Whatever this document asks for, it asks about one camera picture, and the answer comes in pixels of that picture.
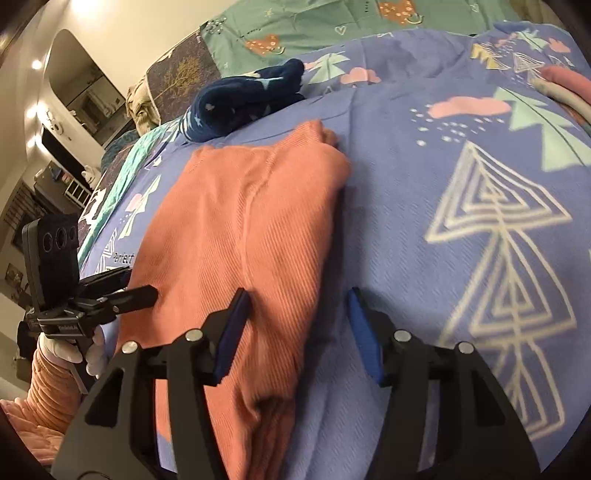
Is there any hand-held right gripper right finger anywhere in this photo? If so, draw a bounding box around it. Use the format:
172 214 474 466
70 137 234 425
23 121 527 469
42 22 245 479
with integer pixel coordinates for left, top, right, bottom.
347 287 541 480

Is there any dark cabinet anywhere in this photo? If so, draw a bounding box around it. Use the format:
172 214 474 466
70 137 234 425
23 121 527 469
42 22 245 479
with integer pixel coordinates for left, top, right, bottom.
31 167 77 220

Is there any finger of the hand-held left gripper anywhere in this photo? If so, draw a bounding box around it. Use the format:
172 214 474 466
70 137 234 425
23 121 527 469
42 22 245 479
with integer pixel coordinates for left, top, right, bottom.
97 285 159 320
79 268 134 297

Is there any arched wall niche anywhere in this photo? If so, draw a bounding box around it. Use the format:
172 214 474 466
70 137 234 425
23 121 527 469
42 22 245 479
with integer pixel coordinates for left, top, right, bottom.
46 30 130 148

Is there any person's left hand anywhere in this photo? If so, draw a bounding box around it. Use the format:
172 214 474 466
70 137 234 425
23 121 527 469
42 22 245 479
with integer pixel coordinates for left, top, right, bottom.
37 323 110 380

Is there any purple tree print bed cover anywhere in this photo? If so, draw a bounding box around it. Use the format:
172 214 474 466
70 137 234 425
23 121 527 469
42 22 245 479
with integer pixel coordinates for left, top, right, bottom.
76 21 591 480

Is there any teal quilt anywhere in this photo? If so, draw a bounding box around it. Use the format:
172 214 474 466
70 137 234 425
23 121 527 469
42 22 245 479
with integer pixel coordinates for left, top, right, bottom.
76 124 185 268

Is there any salmon knit shirt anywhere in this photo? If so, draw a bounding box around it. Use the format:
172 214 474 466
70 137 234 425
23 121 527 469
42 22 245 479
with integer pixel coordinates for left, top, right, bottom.
115 119 354 480

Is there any grey folded garment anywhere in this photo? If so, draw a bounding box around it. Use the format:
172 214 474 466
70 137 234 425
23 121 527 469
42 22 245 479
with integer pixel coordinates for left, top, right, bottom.
531 76 591 127

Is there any navy star print blanket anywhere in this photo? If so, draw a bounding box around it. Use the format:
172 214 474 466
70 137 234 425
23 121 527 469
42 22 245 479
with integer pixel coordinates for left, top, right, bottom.
178 58 308 144

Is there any white wire rack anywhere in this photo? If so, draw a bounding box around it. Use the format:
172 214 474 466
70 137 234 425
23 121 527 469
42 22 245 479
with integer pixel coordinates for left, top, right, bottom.
64 178 94 205

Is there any beige crumpled clothing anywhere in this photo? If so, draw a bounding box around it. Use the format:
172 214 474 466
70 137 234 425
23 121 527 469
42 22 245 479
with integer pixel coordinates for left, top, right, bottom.
126 76 162 134

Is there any dark tree print pillow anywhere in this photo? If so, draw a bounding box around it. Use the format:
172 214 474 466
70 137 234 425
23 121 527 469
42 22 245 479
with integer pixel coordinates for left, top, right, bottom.
145 39 222 125

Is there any pink folded garment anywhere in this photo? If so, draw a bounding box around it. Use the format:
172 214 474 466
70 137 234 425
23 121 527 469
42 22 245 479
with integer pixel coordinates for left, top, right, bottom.
540 65 591 109

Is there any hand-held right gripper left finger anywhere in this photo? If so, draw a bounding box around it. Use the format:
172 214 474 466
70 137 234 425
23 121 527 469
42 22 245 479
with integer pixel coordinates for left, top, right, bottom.
51 287 252 480

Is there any green printed pillow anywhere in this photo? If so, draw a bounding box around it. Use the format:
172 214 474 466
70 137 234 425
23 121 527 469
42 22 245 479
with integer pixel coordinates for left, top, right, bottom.
201 0 546 79

